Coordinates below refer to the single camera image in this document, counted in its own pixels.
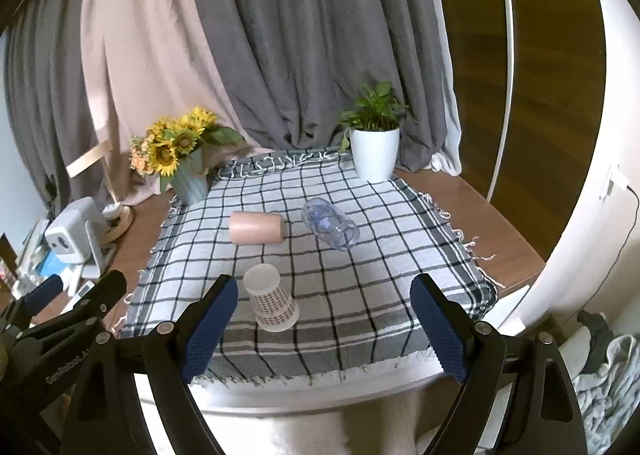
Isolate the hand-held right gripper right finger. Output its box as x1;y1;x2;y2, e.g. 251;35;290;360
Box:
409;272;588;455

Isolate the blue box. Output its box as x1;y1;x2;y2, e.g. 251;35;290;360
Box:
39;250;70;280

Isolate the black white checkered cloth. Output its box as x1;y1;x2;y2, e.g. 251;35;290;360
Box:
117;149;501;388

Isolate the dark wooden cabinet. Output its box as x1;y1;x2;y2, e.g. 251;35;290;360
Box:
420;0;608;263

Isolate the white plant pot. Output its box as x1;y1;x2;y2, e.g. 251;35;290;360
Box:
349;128;401;182

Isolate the white sheer curtain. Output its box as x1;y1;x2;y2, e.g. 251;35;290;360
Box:
429;0;464;177

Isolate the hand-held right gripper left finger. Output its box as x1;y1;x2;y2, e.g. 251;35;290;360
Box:
60;274;240;455

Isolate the white wall charger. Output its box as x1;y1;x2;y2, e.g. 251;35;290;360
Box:
600;165;631;198

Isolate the sunflower bouquet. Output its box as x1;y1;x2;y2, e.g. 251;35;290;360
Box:
129;106;246;193

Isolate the ribbed blue-green vase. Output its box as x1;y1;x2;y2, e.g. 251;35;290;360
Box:
170;148;211;205

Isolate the white boxy device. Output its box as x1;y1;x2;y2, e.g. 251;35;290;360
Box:
44;196;107;267

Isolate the pink cup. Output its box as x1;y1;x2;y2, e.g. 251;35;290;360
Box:
229;211;287;245

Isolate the black cable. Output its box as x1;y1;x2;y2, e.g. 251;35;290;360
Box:
580;185;640;317

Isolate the plaid paper cup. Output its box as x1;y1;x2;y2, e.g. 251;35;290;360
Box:
242;263;301;333

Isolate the grey curtain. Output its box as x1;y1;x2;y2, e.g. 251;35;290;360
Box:
4;0;118;203
185;0;461;176

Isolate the white curved pole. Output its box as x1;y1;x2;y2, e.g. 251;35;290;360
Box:
486;0;517;206

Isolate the green leafy plant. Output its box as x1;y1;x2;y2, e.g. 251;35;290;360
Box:
336;81;412;151

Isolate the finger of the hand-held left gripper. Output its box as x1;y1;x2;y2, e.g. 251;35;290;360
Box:
20;269;128;352
0;276;66;332

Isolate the pink curtain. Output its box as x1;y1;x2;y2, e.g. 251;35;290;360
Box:
80;0;251;206

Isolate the grey white blanket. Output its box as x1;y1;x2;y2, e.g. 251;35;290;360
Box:
570;334;640;455

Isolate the wooden stand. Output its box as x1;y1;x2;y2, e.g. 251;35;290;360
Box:
65;142;137;242

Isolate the dark cloth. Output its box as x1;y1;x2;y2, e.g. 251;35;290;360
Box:
575;310;622;376

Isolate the clear plastic cup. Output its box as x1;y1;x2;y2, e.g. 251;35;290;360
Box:
301;198;361;253

